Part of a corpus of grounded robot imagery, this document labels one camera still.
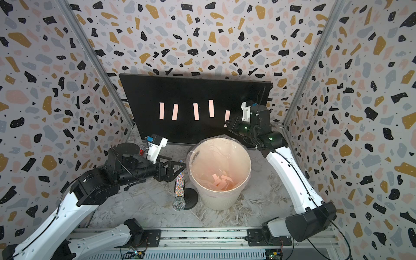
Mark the right aluminium corner post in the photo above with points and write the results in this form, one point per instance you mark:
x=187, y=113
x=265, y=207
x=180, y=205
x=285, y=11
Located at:
x=333, y=15

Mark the right green circuit board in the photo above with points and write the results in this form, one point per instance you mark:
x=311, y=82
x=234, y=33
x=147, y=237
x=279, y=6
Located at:
x=273, y=254

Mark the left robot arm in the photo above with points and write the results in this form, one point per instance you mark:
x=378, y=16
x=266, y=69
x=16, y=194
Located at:
x=124, y=167

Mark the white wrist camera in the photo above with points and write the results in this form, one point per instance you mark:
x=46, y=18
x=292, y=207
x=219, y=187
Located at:
x=155, y=143
x=246, y=107

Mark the sparkly handheld microphone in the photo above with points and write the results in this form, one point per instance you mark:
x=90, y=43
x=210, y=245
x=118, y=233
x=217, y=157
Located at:
x=179, y=191

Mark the cream waste bin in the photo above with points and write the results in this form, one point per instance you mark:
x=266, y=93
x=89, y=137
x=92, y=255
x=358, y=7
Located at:
x=221, y=195

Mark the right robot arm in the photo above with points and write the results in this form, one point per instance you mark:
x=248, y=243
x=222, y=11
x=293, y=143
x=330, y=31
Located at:
x=312, y=214

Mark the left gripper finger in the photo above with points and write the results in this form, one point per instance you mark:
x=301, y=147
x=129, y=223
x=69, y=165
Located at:
x=176, y=164
x=175, y=171

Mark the black computer monitor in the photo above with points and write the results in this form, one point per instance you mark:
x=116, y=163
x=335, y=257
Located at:
x=144, y=93

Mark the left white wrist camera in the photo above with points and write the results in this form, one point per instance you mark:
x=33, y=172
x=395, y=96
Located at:
x=155, y=143

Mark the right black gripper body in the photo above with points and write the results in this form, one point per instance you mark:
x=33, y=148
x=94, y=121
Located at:
x=244, y=130

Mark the left green circuit board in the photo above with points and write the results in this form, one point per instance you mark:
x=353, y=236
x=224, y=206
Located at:
x=132, y=255

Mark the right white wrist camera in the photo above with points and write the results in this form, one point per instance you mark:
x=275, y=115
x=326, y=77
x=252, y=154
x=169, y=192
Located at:
x=246, y=107

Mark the green circuit board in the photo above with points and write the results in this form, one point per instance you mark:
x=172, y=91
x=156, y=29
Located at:
x=132, y=255
x=273, y=254

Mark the pink sticky note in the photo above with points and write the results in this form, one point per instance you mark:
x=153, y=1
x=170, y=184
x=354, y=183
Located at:
x=227, y=117
x=196, y=111
x=161, y=110
x=211, y=109
x=175, y=112

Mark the black round microphone stand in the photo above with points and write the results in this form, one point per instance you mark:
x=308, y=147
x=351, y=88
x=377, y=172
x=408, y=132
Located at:
x=191, y=198

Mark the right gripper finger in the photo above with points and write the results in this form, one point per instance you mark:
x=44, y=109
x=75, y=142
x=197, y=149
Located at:
x=231, y=122
x=231, y=128

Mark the clear plastic bin liner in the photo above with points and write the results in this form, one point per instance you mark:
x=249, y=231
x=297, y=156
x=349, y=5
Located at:
x=201, y=152

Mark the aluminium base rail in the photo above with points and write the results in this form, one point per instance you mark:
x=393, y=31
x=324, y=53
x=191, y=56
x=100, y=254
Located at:
x=222, y=243

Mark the pile of pink notes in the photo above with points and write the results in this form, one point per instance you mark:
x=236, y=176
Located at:
x=223, y=182

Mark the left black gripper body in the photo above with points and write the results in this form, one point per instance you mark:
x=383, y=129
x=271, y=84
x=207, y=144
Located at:
x=160, y=175

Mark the left aluminium corner post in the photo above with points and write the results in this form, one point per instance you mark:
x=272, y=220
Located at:
x=68, y=14

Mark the aluminium corner post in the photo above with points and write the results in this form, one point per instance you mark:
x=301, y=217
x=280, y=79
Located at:
x=333, y=15
x=68, y=14

